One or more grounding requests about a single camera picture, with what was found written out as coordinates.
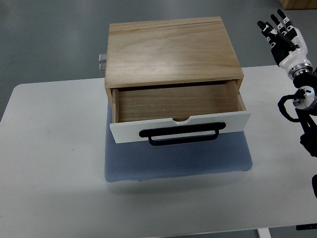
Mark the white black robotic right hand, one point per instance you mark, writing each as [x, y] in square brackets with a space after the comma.
[287, 44]

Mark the white drawer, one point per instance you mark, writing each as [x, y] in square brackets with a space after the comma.
[147, 107]

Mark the black drawer handle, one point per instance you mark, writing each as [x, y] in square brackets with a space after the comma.
[182, 130]

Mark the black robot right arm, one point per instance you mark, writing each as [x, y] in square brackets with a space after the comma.
[305, 102]

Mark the wooden drawer cabinet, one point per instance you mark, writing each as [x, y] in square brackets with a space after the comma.
[169, 52]

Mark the cardboard box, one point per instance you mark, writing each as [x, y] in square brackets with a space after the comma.
[298, 4]

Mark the black table control panel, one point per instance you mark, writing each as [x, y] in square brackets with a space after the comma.
[306, 227]

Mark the silver metal clamp lower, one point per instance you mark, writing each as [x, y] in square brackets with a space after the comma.
[102, 67]

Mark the silver metal clamp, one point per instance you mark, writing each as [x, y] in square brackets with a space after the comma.
[102, 67]
[102, 57]

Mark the silver metal clamp upper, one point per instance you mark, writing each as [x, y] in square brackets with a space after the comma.
[102, 57]

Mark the white table leg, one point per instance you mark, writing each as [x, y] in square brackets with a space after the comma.
[264, 233]

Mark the blue mesh cushion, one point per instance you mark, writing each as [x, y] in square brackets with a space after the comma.
[143, 161]

